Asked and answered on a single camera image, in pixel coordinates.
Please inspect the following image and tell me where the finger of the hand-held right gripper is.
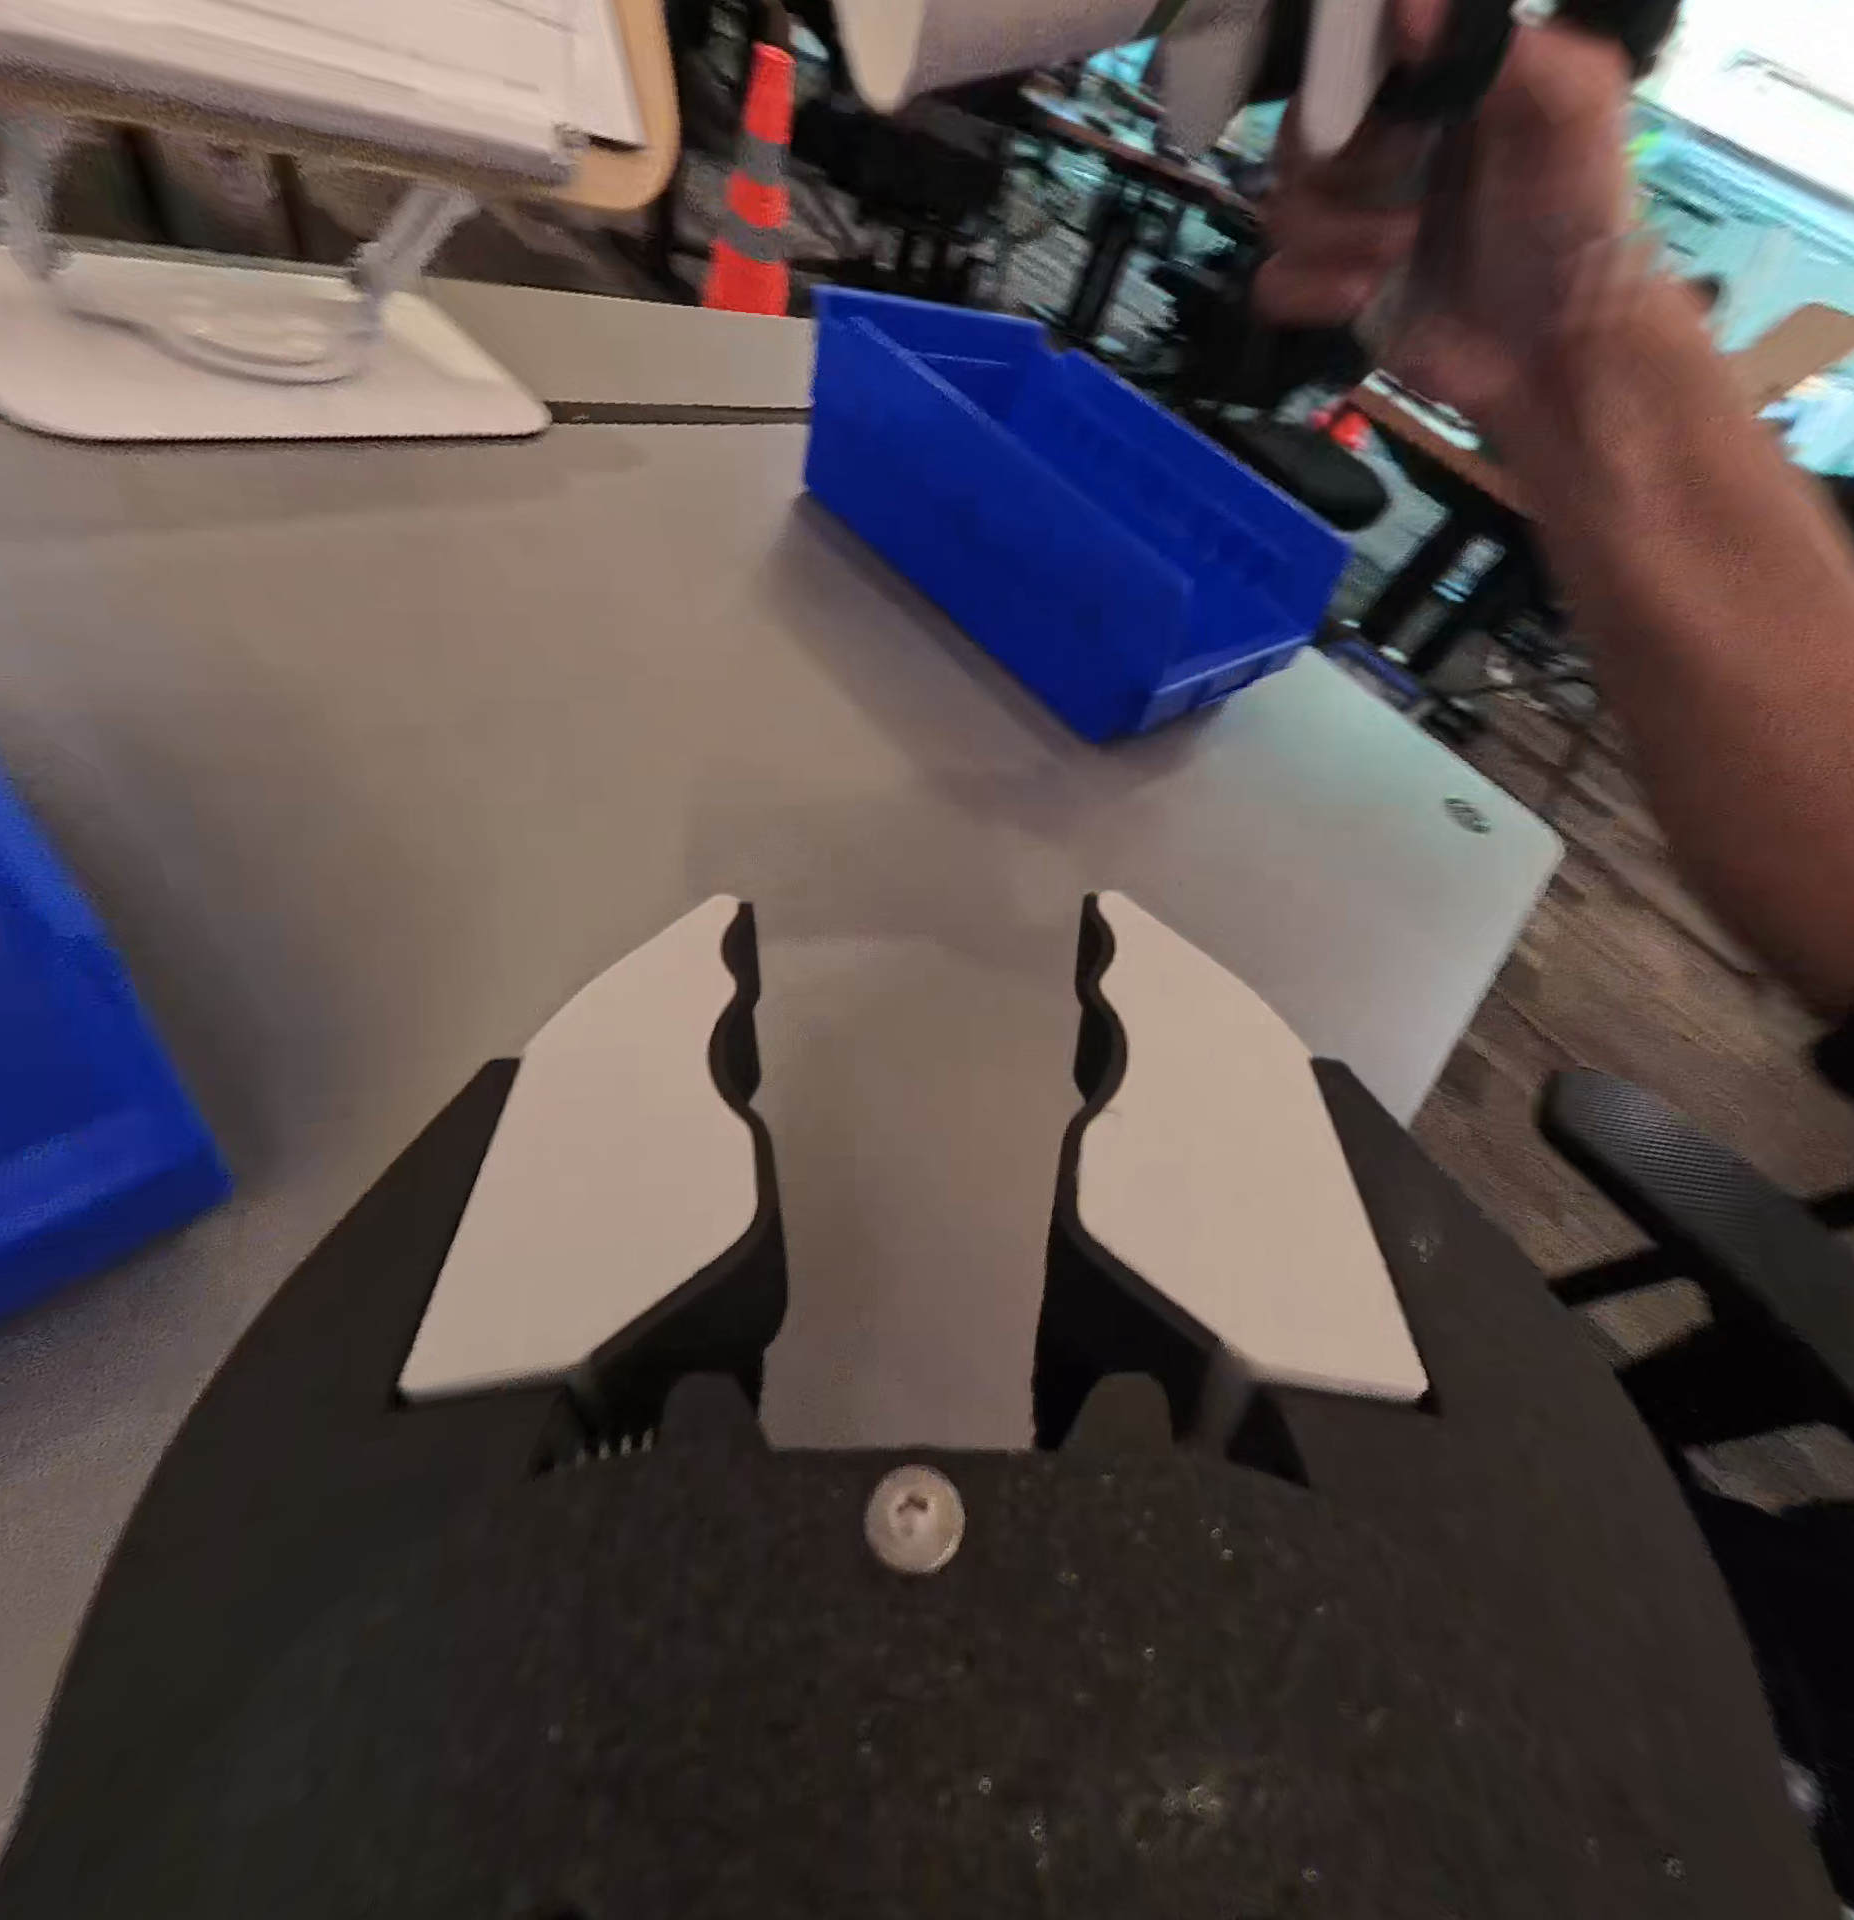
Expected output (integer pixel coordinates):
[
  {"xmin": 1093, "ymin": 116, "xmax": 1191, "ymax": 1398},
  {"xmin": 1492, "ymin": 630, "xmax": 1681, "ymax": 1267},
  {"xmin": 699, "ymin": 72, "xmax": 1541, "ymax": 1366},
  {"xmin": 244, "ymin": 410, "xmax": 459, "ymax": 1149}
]
[{"xmin": 1148, "ymin": 0, "xmax": 1293, "ymax": 157}]

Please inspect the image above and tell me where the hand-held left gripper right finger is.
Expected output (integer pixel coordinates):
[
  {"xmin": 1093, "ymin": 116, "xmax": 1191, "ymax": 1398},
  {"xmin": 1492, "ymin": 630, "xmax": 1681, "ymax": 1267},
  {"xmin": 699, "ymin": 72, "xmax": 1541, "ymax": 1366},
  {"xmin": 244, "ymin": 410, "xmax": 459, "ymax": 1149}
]
[{"xmin": 1037, "ymin": 890, "xmax": 1429, "ymax": 1467}]

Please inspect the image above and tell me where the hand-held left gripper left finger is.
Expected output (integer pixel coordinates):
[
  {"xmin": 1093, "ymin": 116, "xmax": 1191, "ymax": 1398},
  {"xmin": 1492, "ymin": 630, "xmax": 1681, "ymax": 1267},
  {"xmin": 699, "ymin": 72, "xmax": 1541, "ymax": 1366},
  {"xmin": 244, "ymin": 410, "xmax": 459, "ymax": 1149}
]
[{"xmin": 394, "ymin": 899, "xmax": 789, "ymax": 1467}]

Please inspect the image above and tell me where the green banded white paper cup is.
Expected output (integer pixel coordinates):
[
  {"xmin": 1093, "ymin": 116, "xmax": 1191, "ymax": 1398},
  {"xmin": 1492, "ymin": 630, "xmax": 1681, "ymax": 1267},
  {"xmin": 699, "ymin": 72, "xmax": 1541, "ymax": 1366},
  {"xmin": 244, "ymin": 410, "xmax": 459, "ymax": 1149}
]
[{"xmin": 835, "ymin": 0, "xmax": 1155, "ymax": 110}]

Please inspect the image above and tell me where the blue plastic bin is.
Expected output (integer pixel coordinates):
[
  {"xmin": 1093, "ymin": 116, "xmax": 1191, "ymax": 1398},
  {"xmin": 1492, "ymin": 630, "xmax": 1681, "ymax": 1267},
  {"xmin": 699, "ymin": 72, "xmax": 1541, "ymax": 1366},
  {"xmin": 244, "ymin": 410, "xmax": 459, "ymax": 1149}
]
[
  {"xmin": 798, "ymin": 286, "xmax": 1351, "ymax": 741},
  {"xmin": 0, "ymin": 718, "xmax": 238, "ymax": 1336}
]

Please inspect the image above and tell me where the person's right forearm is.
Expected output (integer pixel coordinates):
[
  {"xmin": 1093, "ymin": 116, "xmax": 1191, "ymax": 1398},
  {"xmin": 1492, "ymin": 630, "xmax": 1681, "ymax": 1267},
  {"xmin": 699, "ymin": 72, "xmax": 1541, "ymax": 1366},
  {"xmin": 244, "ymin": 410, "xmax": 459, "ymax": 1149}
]
[{"xmin": 1498, "ymin": 266, "xmax": 1854, "ymax": 1010}]

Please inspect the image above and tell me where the person's right hand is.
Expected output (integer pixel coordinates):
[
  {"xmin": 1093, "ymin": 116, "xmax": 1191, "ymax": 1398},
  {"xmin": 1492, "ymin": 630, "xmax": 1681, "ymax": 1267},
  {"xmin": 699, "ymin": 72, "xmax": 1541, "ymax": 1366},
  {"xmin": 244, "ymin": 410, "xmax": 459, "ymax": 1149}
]
[{"xmin": 1258, "ymin": 35, "xmax": 1665, "ymax": 426}]

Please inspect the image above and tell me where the wooden table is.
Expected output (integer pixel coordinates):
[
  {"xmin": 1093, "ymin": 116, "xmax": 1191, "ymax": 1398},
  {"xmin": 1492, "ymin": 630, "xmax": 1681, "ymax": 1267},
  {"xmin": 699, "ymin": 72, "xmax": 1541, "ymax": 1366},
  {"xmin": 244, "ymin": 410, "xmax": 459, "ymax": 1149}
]
[{"xmin": 1339, "ymin": 370, "xmax": 1541, "ymax": 669}]

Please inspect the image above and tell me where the black office chair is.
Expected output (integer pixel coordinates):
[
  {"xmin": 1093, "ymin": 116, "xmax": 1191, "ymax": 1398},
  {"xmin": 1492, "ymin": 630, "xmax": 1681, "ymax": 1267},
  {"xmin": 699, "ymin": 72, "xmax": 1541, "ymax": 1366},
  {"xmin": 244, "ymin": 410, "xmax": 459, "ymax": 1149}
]
[{"xmin": 1234, "ymin": 410, "xmax": 1387, "ymax": 533}]

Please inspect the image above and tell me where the orange traffic cone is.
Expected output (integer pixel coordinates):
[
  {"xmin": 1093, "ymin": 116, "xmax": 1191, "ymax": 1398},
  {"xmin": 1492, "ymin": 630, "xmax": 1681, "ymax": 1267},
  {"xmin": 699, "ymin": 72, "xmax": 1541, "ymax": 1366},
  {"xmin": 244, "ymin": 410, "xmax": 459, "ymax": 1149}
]
[{"xmin": 699, "ymin": 42, "xmax": 798, "ymax": 319}]

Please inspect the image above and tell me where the black office chair armrest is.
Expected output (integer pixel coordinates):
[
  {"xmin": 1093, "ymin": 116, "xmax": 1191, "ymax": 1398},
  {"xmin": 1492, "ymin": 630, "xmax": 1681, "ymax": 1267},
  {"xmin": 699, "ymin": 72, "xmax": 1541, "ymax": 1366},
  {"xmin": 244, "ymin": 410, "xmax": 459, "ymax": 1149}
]
[{"xmin": 1541, "ymin": 1069, "xmax": 1854, "ymax": 1473}]

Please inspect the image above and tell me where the printed instruction sheet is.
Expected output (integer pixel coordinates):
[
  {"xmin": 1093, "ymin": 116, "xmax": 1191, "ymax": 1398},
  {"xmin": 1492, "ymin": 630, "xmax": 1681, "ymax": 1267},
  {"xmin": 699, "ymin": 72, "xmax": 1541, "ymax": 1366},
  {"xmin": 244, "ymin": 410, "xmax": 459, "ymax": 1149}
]
[{"xmin": 0, "ymin": 0, "xmax": 653, "ymax": 157}]

